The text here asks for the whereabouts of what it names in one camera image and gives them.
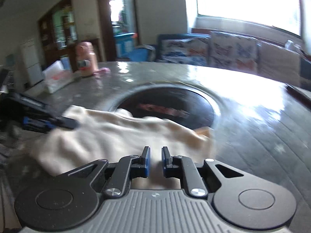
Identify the white plush toy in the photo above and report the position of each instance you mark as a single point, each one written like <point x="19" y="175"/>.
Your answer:
<point x="290" y="45"/>

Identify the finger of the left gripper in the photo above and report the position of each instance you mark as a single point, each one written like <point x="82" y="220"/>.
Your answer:
<point x="37" y="125"/>
<point x="64" y="122"/>

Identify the black round induction plate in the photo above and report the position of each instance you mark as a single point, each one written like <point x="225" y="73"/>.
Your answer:
<point x="186" y="106"/>

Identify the black remote control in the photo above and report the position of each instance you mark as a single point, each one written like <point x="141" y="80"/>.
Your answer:
<point x="298" y="95"/>

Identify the butterfly cushion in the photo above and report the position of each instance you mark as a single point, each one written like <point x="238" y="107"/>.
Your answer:
<point x="233" y="52"/>
<point x="191" y="51"/>

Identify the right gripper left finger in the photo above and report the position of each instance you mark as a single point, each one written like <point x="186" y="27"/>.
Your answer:
<point x="68" y="200"/>

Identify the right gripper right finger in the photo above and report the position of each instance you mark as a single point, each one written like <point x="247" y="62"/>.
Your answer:
<point x="239" y="198"/>

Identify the plain beige cushion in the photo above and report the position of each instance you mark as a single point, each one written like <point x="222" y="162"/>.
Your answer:
<point x="279" y="64"/>

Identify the blue chair with cloth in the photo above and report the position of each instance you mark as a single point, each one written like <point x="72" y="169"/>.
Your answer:
<point x="142" y="53"/>

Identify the window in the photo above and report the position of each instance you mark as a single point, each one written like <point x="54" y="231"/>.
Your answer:
<point x="282" y="14"/>

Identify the dark blue sofa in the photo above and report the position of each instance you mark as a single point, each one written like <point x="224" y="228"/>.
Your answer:
<point x="305" y="63"/>

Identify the tissue pack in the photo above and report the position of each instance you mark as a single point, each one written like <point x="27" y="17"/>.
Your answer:
<point x="56" y="77"/>

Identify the pink cartoon water bottle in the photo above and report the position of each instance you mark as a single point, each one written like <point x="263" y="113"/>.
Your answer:
<point x="86" y="59"/>

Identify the left butterfly cushion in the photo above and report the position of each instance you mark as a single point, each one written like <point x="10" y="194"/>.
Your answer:
<point x="191" y="51"/>

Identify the middle butterfly cushion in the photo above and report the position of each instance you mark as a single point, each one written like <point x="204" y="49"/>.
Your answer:
<point x="233" y="52"/>

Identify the dark wooden display cabinet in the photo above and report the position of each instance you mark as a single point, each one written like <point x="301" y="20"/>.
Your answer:
<point x="57" y="31"/>

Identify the cream sweatshirt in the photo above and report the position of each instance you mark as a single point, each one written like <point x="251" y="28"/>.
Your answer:
<point x="102" y="134"/>

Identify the white refrigerator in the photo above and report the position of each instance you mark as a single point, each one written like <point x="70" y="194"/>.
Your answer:
<point x="31" y="62"/>

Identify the dark wooden door frame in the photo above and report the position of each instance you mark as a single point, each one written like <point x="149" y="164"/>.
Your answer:
<point x="107" y="37"/>

